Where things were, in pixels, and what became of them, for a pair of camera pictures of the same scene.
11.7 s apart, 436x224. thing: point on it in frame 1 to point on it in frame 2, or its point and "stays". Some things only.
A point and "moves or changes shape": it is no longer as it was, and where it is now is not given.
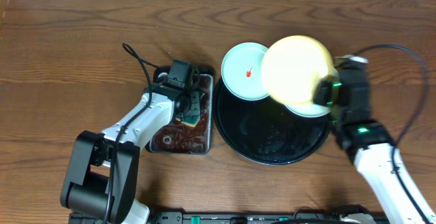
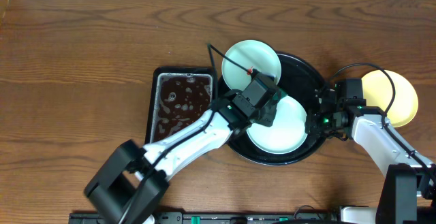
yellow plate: (293, 66) to (377, 89)
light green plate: (313, 109) moves or changes shape
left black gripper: (193, 106) to (270, 116)
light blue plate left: (241, 71) stays
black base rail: (216, 217) stays
